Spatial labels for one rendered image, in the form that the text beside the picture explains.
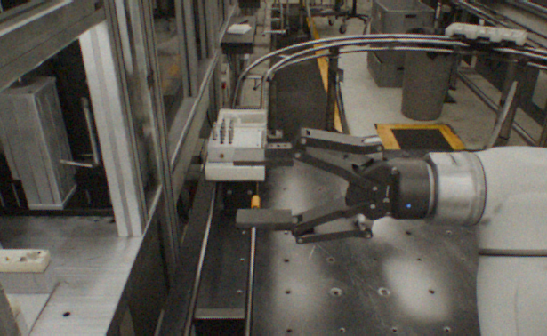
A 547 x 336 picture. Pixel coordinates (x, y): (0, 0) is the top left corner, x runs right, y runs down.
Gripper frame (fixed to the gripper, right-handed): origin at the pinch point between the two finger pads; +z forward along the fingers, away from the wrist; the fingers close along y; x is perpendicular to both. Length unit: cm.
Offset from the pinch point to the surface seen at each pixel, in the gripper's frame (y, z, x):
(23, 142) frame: -5.9, 42.1, -24.9
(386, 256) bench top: -44, -29, -40
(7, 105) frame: 1.2, 42.8, -24.6
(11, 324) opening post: -2.2, 21.4, 19.6
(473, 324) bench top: -44, -43, -19
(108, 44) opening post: 13.0, 21.7, -18.5
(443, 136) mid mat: -111, -119, -248
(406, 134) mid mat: -111, -94, -251
